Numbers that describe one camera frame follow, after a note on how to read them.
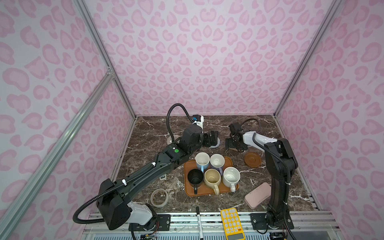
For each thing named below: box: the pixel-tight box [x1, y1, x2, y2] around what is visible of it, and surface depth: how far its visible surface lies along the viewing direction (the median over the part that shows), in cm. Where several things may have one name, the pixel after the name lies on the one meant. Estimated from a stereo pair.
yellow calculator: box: [220, 208, 246, 240], surface depth 73 cm
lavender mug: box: [209, 153, 226, 176], surface depth 89 cm
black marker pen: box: [196, 206, 204, 240], surface depth 74 cm
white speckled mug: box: [222, 166, 241, 193], surface depth 83 cm
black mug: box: [187, 168, 204, 195], surface depth 82 cm
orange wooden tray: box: [223, 156, 234, 170], surface depth 96 cm
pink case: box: [244, 182, 272, 210], surface depth 80 cm
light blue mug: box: [195, 152, 210, 173], surface depth 88 cm
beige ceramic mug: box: [203, 168, 222, 195], surface depth 81 cm
